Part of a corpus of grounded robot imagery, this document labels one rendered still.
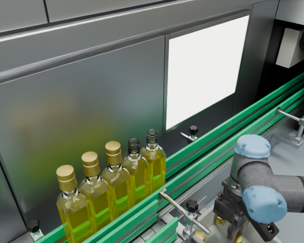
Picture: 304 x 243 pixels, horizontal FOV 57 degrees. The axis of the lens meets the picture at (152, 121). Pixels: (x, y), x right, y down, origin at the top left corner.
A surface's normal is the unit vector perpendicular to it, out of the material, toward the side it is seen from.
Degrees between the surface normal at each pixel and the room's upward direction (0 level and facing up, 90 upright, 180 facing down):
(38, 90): 90
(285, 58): 90
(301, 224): 0
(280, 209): 90
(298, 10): 90
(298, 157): 0
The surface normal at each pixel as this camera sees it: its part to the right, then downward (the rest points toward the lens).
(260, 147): 0.00, -0.83
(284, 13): -0.74, 0.38
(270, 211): -0.06, 0.56
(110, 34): 0.67, 0.42
